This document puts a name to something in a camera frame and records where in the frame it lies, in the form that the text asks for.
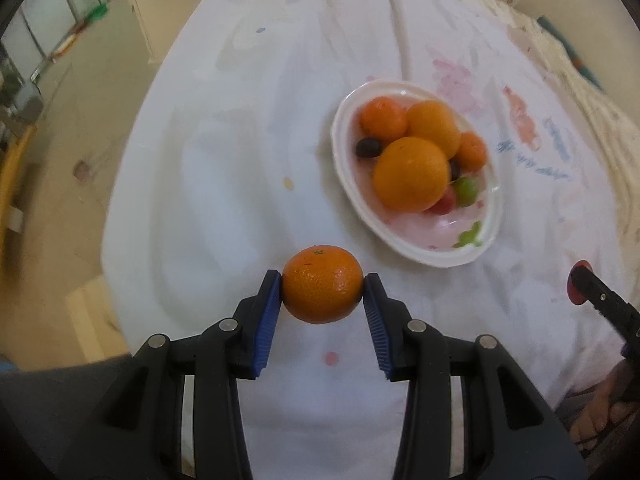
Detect red cherry tomato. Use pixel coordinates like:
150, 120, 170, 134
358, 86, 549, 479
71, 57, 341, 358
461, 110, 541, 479
566, 260, 592, 306
428, 185, 457, 216

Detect small tangerine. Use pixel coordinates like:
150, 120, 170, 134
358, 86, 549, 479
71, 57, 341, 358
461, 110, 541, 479
452, 131, 488, 174
359, 96, 408, 144
282, 245, 363, 324

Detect large orange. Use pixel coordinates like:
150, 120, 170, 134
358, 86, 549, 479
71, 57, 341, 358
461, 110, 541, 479
407, 101, 461, 159
371, 136, 450, 214

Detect dark grape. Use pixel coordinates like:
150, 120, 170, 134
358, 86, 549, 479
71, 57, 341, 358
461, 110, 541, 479
449, 159, 461, 182
355, 138, 383, 159

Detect small tangerine top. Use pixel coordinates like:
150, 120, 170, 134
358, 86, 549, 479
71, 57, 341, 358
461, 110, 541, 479
359, 96, 408, 144

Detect person's right hand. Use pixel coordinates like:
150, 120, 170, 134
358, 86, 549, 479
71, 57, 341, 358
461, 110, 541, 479
570, 361, 639, 451

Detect cream floral quilt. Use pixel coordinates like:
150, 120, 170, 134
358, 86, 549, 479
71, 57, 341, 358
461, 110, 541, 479
463, 0, 639, 266

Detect pink strawberry ceramic plate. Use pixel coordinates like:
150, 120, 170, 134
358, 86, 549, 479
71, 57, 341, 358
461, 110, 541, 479
331, 79, 502, 268

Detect teal patterned cushion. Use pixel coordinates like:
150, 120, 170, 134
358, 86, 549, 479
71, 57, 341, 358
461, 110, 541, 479
537, 15, 603, 90

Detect white cartoon print sheet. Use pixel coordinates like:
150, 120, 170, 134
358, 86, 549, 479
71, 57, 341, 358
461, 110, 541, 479
101, 0, 626, 480

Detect yellow wooden chair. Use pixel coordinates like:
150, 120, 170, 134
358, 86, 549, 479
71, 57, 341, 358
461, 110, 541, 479
0, 125, 37, 270

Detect white kitchen cabinets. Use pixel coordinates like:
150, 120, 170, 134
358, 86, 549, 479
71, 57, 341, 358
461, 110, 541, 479
1, 0, 76, 79

